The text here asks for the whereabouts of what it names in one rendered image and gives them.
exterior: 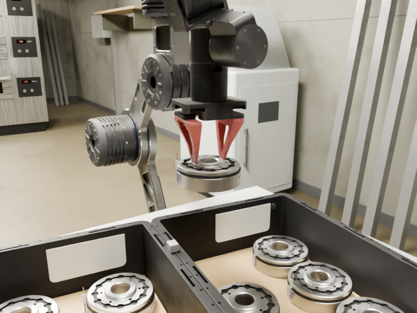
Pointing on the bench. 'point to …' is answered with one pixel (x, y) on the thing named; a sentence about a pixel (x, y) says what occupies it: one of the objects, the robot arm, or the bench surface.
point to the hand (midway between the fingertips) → (208, 156)
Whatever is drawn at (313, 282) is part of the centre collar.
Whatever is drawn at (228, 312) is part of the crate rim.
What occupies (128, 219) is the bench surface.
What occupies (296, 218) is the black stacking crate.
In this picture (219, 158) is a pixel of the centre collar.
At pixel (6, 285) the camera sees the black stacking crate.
